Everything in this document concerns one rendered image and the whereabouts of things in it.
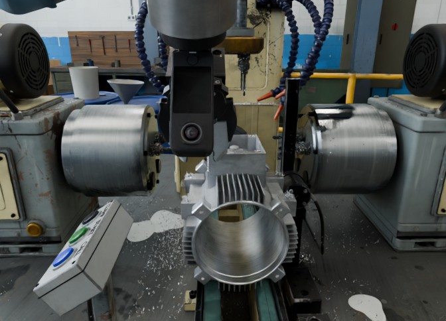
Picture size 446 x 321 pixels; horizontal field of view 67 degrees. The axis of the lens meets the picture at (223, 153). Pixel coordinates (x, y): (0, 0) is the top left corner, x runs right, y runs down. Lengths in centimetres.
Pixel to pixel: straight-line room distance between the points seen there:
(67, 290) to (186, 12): 35
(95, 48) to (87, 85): 363
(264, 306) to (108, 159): 48
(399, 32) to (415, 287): 545
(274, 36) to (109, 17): 560
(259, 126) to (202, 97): 67
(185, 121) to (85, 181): 57
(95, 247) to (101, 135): 42
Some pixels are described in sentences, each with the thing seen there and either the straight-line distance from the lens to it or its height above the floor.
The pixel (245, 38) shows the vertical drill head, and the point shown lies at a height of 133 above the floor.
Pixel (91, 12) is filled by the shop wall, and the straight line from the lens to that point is 674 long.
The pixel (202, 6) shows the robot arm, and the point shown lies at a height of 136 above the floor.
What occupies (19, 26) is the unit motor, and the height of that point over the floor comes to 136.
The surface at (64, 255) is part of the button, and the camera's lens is 48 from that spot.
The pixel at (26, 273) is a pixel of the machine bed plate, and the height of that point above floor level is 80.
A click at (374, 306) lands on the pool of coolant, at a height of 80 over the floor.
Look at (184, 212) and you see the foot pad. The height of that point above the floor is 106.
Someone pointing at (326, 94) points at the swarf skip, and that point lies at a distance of 496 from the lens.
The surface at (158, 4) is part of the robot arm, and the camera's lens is 34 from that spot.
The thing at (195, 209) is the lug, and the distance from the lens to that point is 53.
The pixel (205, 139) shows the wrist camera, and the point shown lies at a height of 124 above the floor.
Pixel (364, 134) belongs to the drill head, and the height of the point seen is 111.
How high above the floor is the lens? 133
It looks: 19 degrees down
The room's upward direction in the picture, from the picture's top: straight up
